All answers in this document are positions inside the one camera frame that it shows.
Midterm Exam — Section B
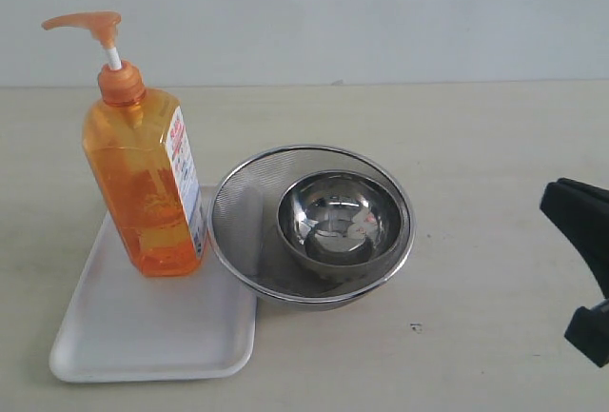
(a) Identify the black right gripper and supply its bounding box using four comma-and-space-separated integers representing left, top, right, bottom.
540, 177, 608, 367

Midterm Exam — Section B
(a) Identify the orange dish soap pump bottle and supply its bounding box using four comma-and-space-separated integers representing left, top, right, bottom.
42, 11, 205, 277

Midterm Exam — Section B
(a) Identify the small stainless steel bowl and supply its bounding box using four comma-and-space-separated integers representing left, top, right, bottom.
276, 169, 410, 282

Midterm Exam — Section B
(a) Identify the steel mesh strainer basket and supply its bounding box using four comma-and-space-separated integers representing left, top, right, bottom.
207, 145, 416, 311

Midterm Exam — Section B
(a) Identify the white foam tray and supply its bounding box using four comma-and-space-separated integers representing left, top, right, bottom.
49, 184, 261, 383

